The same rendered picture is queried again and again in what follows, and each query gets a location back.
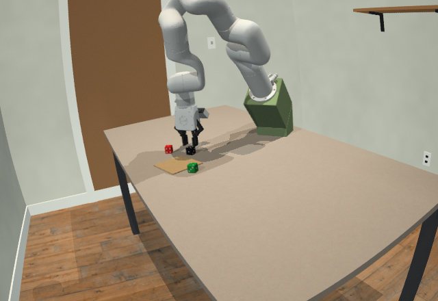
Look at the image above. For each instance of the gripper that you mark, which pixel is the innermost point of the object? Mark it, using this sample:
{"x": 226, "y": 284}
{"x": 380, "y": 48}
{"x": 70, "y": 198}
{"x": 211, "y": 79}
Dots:
{"x": 187, "y": 119}

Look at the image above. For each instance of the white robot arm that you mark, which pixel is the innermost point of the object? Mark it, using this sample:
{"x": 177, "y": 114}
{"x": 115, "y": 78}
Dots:
{"x": 245, "y": 43}

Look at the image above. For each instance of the black die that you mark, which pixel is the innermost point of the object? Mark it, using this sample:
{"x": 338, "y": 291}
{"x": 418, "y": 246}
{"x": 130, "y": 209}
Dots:
{"x": 190, "y": 150}

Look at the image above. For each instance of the green die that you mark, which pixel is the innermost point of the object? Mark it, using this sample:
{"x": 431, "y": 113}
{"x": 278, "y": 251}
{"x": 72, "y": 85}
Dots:
{"x": 192, "y": 167}

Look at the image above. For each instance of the red die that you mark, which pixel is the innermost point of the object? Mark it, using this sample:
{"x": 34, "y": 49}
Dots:
{"x": 168, "y": 149}

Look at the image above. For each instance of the tan flat mat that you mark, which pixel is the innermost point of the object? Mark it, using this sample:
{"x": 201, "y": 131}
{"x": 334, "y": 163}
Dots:
{"x": 176, "y": 165}

